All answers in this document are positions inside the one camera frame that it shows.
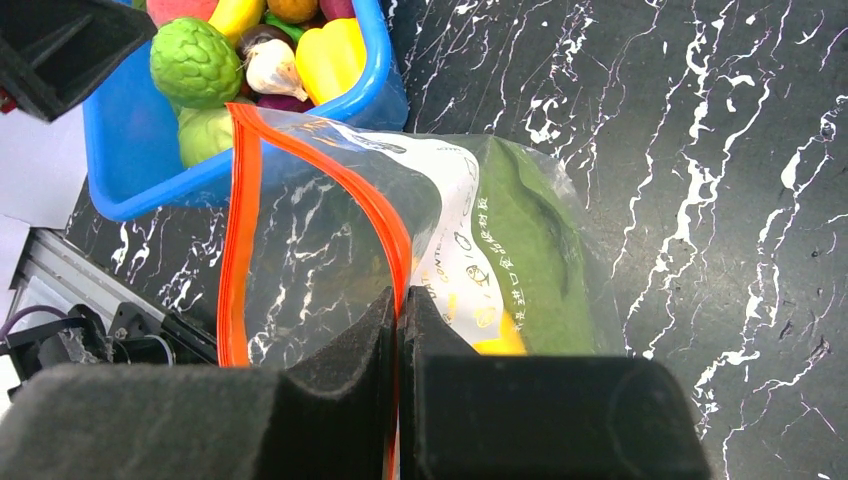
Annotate dark purple plum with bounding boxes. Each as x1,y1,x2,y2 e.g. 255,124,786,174
235,24,296,60

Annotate green custard apple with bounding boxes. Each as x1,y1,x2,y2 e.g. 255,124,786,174
149,17,243,109

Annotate blue plastic basket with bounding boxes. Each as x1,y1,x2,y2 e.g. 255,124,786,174
83,0,409,221

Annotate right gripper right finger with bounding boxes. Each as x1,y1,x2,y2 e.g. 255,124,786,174
397,287,711,479

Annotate yellow bell pepper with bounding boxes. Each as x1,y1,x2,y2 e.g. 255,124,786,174
295,18,366,106

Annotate clear zip top bag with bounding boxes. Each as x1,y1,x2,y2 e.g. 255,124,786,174
216,103,624,367

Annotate pale green cabbage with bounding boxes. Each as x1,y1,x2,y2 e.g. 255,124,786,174
177,107,233,168

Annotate white garlic bulb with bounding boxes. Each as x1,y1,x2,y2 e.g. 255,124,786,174
246,39,309,102

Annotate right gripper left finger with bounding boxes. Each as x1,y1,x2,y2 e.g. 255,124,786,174
1,291,394,479

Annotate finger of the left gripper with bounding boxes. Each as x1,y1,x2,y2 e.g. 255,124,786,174
1,0,156,123

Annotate yellow banana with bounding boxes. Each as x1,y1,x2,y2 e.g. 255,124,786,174
472,311,527,356

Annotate green leaf vegetable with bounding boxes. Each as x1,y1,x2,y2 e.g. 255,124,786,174
473,137,623,355

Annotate purple red onion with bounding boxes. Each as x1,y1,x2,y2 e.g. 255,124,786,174
257,94,315,113

